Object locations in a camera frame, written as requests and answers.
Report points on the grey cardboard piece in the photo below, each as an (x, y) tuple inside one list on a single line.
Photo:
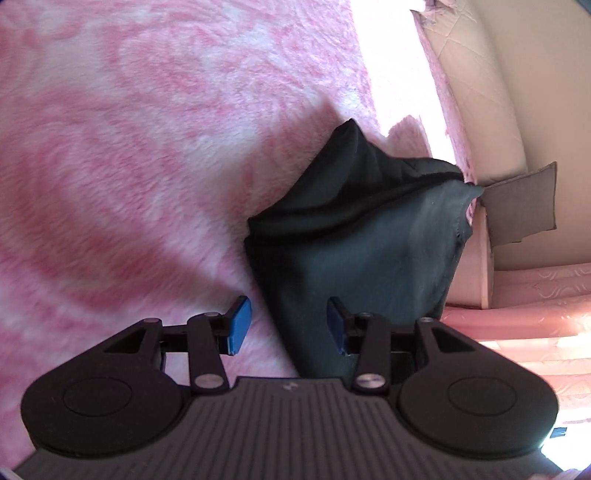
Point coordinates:
[(521, 207)]

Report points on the pink embossed curtain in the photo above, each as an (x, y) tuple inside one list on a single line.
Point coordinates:
[(545, 314)]

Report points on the beige quilted mattress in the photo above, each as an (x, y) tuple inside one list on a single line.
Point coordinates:
[(466, 69)]

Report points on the pink fluffy rose blanket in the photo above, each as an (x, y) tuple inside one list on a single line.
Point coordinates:
[(115, 138)]

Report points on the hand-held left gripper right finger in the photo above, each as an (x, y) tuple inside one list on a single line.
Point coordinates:
[(336, 330)]

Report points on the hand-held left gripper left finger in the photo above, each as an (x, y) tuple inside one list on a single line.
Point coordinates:
[(240, 325)]

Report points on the black garment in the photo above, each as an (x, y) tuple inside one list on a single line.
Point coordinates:
[(360, 240)]

